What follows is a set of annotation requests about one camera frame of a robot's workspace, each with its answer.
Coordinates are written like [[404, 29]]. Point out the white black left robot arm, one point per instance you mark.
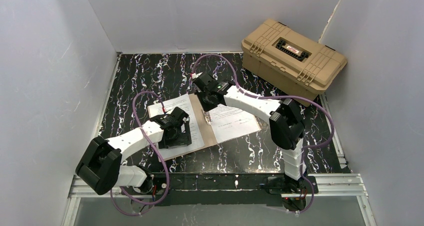
[[101, 166]]

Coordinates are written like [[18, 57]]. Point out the silver folder clip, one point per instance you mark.
[[208, 117]]

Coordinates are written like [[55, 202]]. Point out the beige paper folder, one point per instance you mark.
[[205, 129]]

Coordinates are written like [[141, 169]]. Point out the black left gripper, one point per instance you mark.
[[178, 137]]

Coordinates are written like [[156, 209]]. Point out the tan plastic toolbox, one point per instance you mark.
[[289, 61]]

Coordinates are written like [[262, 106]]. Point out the printed white paper sheet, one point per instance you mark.
[[184, 103]]

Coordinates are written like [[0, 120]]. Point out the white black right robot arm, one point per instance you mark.
[[283, 118]]

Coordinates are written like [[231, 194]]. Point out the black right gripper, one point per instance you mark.
[[205, 101]]

